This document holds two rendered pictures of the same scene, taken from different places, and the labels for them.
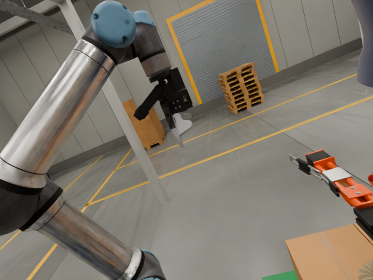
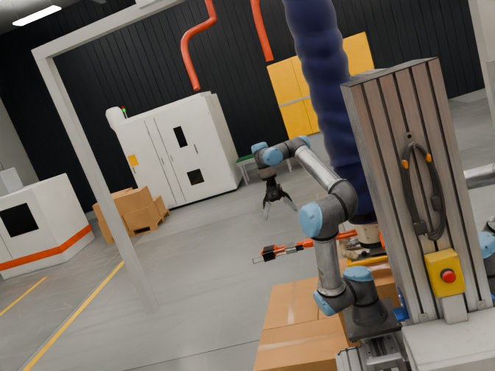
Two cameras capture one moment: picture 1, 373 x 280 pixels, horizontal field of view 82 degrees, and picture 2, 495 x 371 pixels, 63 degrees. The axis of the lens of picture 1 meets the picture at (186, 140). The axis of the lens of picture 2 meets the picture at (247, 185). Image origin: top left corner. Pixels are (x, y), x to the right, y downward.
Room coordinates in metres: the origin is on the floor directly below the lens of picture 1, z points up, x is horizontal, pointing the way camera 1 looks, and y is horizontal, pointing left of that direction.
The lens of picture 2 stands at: (0.62, 1.81, 2.11)
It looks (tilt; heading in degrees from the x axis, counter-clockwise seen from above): 12 degrees down; 273
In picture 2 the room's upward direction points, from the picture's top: 19 degrees counter-clockwise
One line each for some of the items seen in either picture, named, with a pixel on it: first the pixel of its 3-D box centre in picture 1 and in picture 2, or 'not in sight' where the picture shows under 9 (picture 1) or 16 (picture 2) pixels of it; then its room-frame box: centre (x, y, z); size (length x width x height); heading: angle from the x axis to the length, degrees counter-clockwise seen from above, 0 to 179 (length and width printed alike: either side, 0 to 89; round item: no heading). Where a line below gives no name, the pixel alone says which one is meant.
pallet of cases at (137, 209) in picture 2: not in sight; (132, 210); (3.76, -6.95, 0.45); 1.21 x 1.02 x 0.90; 173
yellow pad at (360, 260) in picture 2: not in sight; (378, 253); (0.20, -0.22, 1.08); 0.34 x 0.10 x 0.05; 167
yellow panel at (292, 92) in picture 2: not in sight; (328, 102); (-1.25, -7.83, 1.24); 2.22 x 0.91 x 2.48; 173
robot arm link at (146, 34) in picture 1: (143, 38); (261, 155); (0.62, 0.00, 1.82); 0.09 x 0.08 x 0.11; 109
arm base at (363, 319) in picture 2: not in sight; (367, 306); (0.40, 0.24, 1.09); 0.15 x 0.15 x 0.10
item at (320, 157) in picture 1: (319, 160); (269, 251); (0.76, -0.46, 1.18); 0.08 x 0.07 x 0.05; 167
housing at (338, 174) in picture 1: (337, 179); (292, 247); (0.63, -0.42, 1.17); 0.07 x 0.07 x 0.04; 77
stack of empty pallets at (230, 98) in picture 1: (239, 88); not in sight; (7.33, -2.37, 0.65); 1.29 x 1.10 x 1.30; 173
